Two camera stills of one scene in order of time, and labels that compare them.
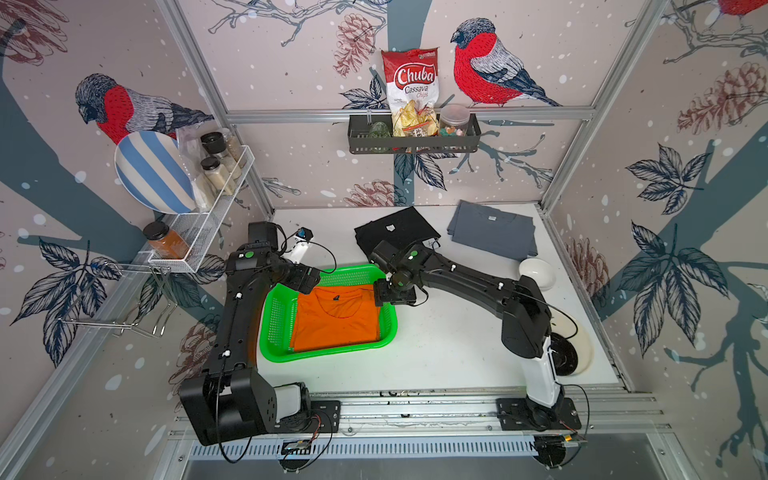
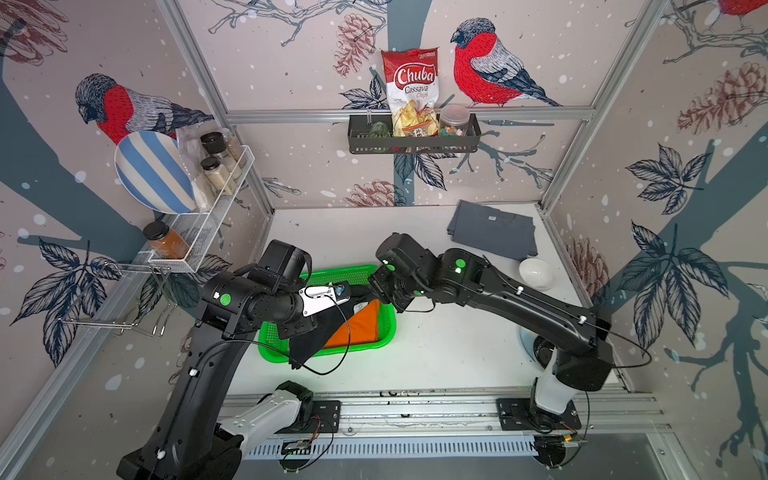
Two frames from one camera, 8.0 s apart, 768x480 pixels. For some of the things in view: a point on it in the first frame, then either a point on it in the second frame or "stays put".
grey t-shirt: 493,230 stays put
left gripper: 297,280 → 296,324
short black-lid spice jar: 218,174 stays put
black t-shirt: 400,228 → 303,347
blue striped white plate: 156,172 stays put
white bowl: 540,270 stays put
